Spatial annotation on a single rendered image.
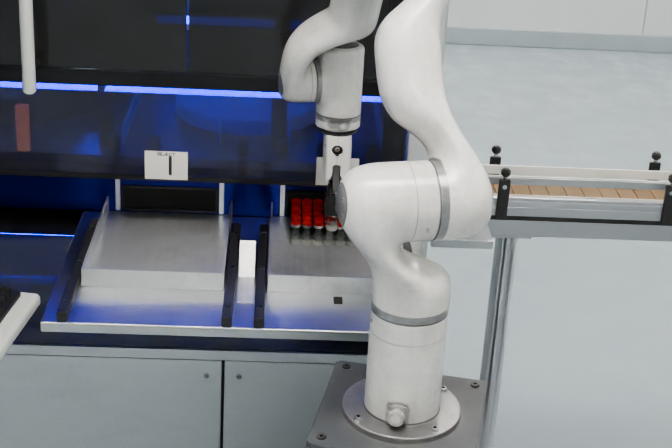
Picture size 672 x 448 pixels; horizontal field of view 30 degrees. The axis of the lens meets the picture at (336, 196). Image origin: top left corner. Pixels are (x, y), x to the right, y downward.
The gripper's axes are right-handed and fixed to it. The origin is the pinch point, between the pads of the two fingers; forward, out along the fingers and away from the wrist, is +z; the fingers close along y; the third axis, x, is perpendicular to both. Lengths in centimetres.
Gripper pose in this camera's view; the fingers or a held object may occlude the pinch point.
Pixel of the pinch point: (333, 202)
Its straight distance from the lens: 240.5
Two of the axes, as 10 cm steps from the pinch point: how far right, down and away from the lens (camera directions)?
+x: -10.0, -0.4, -0.5
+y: -0.3, -3.9, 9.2
